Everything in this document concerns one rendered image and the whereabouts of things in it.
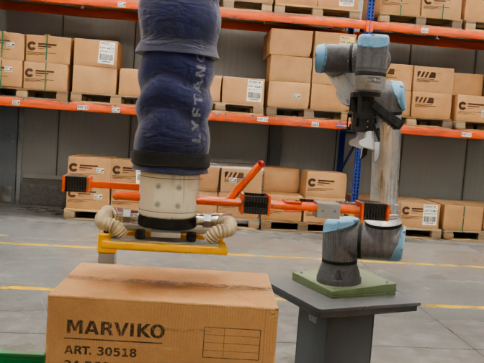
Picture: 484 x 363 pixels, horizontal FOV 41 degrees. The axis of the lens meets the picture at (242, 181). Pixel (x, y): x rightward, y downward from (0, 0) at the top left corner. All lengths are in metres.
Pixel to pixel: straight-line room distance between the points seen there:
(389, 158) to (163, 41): 1.18
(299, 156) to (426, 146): 2.11
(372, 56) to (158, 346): 0.99
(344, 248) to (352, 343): 0.40
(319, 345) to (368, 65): 1.31
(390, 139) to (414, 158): 8.37
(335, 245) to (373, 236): 0.16
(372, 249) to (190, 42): 1.30
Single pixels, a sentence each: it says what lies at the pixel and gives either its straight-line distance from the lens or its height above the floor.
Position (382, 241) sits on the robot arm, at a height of 0.99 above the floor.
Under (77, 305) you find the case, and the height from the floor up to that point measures 0.93.
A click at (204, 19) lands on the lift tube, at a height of 1.69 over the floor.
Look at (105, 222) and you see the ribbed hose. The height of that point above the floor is 1.13.
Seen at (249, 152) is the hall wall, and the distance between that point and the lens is 10.33.
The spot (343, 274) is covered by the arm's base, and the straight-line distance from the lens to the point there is 2.73.
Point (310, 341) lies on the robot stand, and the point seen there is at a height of 0.53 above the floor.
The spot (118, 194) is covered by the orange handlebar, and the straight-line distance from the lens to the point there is 1.85.
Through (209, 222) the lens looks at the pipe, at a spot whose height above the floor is 1.13.
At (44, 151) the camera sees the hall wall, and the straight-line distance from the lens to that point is 10.49.
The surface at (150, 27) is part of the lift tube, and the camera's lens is 1.80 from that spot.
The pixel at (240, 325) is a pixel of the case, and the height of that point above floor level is 0.90.
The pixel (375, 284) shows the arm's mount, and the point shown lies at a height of 0.79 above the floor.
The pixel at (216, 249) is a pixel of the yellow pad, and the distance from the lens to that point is 1.75.
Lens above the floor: 1.41
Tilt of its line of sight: 5 degrees down
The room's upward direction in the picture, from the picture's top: 4 degrees clockwise
